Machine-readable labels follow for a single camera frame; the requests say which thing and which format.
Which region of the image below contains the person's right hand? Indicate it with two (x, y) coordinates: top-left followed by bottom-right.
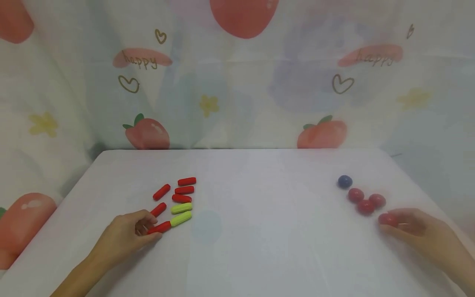
(378, 208), (461, 269)

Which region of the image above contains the person's left hand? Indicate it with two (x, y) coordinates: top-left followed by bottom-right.
(92, 209), (163, 271)

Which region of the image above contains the person's left forearm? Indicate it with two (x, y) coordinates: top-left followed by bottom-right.
(50, 252), (110, 297)

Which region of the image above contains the person's right forearm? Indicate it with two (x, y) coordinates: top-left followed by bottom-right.
(440, 238), (475, 297)

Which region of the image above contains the yellow-green stick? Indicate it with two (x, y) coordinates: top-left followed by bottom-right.
(170, 211), (193, 227)
(171, 202), (193, 215)

